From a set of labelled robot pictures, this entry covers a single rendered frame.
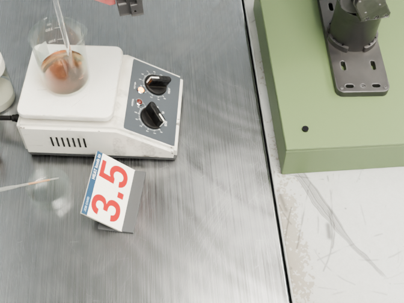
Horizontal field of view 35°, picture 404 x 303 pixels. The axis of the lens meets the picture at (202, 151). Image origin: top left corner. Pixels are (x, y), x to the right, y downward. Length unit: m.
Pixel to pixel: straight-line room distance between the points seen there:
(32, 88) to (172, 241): 0.26
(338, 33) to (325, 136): 0.15
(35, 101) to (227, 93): 0.27
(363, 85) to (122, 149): 0.32
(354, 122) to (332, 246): 0.16
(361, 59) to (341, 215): 0.21
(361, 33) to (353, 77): 0.06
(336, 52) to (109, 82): 0.31
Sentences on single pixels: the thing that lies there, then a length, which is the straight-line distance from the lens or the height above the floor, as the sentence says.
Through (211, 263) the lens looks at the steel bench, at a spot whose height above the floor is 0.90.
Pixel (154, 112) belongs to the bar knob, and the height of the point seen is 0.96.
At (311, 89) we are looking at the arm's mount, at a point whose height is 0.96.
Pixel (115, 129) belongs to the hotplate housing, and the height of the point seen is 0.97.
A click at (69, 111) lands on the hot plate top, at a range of 0.81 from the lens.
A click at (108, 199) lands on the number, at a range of 0.81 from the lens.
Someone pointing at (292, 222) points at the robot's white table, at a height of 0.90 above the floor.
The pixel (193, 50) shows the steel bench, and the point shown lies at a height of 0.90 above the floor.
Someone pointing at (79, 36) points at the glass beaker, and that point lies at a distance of 0.81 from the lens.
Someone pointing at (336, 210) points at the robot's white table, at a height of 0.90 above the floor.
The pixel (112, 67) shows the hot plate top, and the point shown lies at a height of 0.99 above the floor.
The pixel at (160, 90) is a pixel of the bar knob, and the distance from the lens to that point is 0.87.
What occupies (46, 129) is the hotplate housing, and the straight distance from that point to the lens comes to 0.83.
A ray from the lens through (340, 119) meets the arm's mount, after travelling 0.84.
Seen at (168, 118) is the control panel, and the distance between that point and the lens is 0.86.
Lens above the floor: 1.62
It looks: 56 degrees down
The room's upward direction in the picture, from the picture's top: straight up
